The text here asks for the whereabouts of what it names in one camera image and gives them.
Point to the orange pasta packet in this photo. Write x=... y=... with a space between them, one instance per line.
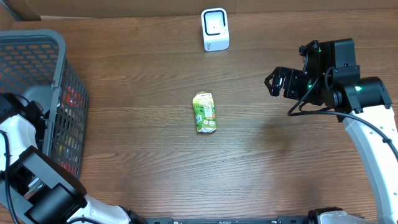
x=69 y=130

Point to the green juice carton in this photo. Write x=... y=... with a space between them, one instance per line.
x=205 y=113

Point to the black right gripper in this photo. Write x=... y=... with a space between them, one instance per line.
x=291 y=77

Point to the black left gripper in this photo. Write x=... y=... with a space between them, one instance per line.
x=8 y=104

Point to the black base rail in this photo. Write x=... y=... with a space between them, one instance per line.
x=278 y=220

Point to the white barcode scanner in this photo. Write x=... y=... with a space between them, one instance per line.
x=215 y=29

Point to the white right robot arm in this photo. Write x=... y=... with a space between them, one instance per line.
x=330 y=83

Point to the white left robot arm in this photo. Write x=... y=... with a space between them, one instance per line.
x=36 y=189

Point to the grey plastic shopping basket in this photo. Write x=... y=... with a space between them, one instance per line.
x=34 y=65

